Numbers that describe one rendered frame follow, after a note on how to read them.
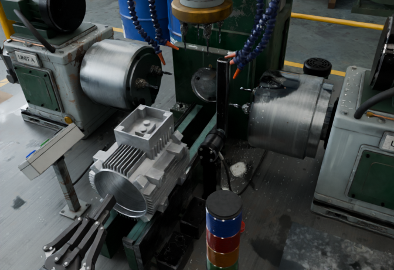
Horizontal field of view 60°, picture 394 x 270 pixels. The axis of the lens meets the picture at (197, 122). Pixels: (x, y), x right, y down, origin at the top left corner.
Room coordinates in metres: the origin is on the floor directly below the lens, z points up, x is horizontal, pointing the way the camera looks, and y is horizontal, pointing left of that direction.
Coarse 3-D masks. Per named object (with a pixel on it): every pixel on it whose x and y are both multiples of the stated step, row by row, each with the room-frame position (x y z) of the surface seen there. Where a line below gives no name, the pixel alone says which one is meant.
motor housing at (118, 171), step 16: (112, 160) 0.60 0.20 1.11; (128, 160) 0.59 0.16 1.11; (144, 160) 0.61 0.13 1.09; (160, 160) 0.63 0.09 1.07; (176, 160) 0.65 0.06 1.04; (96, 176) 0.61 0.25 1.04; (112, 176) 0.65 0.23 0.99; (128, 176) 0.56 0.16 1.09; (144, 176) 0.58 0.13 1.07; (176, 176) 0.63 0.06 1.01; (96, 192) 0.61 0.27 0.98; (112, 192) 0.62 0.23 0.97; (128, 192) 0.64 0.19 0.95; (144, 192) 0.54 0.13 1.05; (160, 192) 0.56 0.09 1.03; (128, 208) 0.59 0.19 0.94; (144, 208) 0.57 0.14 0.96
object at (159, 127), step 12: (144, 108) 0.75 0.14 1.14; (156, 108) 0.75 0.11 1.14; (132, 120) 0.73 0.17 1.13; (144, 120) 0.74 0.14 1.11; (156, 120) 0.74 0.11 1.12; (168, 120) 0.70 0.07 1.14; (120, 132) 0.66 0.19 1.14; (132, 132) 0.69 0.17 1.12; (144, 132) 0.67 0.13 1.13; (156, 132) 0.65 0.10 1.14; (168, 132) 0.69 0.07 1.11; (120, 144) 0.66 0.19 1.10; (132, 144) 0.64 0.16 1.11; (144, 144) 0.63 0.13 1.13; (156, 144) 0.64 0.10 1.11; (156, 156) 0.64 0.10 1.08
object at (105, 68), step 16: (96, 48) 1.11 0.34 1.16; (112, 48) 1.10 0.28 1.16; (128, 48) 1.08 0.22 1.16; (144, 48) 1.10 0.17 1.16; (96, 64) 1.05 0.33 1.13; (112, 64) 1.03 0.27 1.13; (128, 64) 1.01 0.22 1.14; (144, 64) 1.08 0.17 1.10; (160, 64) 1.18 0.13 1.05; (80, 80) 1.06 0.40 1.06; (96, 80) 1.02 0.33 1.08; (112, 80) 1.00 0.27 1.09; (128, 80) 0.99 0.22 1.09; (144, 80) 1.02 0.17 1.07; (160, 80) 1.17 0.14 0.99; (96, 96) 1.02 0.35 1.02; (112, 96) 0.99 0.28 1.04; (128, 96) 0.98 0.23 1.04; (144, 96) 1.05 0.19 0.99; (128, 112) 1.01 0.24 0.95
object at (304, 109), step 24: (264, 72) 0.89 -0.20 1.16; (288, 72) 0.89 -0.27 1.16; (264, 96) 0.80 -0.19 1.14; (288, 96) 0.79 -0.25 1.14; (312, 96) 0.77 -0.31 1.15; (264, 120) 0.76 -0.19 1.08; (288, 120) 0.74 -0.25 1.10; (312, 120) 0.73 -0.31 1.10; (264, 144) 0.76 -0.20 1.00; (288, 144) 0.72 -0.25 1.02; (312, 144) 0.71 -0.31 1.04
